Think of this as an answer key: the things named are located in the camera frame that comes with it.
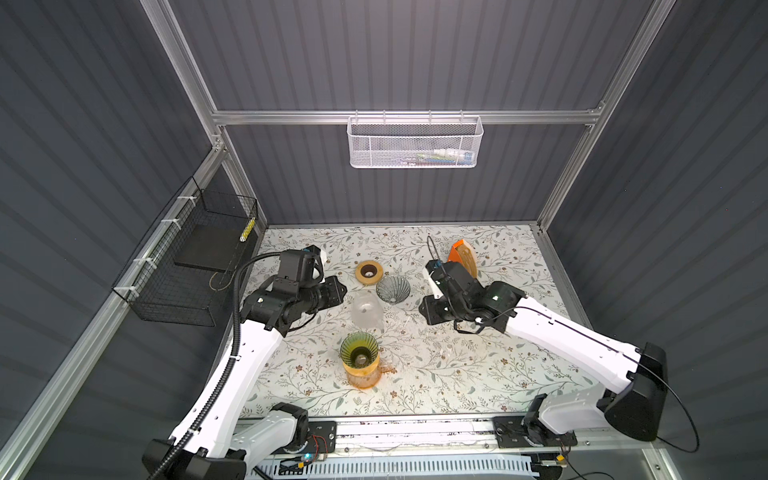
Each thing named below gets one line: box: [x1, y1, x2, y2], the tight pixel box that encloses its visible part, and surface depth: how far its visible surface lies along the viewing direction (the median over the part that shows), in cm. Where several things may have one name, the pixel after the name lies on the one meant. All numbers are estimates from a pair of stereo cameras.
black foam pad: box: [174, 224, 248, 273], surface depth 75 cm
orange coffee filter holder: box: [448, 239, 478, 279], surface depth 103 cm
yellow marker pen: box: [239, 217, 256, 242], surface depth 84 cm
